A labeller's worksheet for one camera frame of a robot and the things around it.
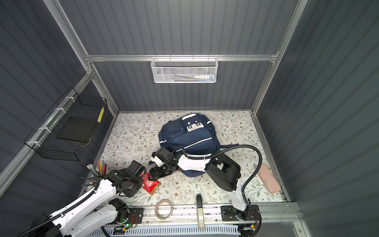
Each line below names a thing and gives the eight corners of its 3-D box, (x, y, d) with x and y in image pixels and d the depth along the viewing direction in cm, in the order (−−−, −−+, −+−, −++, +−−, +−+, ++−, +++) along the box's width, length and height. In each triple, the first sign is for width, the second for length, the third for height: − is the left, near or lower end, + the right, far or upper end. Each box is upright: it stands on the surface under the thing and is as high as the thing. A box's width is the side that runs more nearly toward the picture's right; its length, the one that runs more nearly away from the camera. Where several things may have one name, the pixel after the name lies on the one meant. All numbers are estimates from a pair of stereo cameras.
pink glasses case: (269, 195, 81) (272, 193, 78) (254, 168, 91) (256, 165, 88) (280, 191, 82) (283, 189, 79) (264, 165, 92) (266, 163, 89)
